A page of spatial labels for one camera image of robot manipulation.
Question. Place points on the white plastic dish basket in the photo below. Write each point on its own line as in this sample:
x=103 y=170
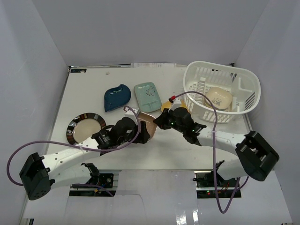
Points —
x=200 y=76

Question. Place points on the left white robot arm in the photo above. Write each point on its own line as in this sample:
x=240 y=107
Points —
x=67 y=167

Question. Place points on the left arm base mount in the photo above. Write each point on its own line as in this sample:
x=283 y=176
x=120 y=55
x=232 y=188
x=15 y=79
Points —
x=104 y=186

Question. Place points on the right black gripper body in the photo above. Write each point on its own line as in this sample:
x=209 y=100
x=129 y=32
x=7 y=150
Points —
x=180 y=128

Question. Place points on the brown square plate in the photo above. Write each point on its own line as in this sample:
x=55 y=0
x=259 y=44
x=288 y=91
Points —
x=149 y=120

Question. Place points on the light green rectangular plate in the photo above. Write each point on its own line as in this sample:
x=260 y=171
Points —
x=147 y=97

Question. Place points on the yellow square plate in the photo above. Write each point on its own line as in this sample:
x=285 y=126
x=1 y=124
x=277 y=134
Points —
x=167 y=105

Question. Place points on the round dark mirrored plate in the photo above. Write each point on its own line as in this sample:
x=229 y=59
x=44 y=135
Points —
x=84 y=126

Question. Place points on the papers at table back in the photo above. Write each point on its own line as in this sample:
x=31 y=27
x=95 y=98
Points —
x=153 y=65

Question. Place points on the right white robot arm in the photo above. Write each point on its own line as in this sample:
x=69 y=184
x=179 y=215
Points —
x=255 y=157

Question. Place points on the cream square plate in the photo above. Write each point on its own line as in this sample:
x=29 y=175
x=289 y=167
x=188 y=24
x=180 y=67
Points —
x=220 y=98

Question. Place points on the dark blue leaf plate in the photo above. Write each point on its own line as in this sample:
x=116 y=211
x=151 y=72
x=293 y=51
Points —
x=116 y=97

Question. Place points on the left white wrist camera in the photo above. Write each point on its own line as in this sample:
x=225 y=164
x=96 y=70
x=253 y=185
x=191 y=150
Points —
x=131 y=113

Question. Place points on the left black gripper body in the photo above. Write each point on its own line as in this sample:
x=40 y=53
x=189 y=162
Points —
x=142 y=132

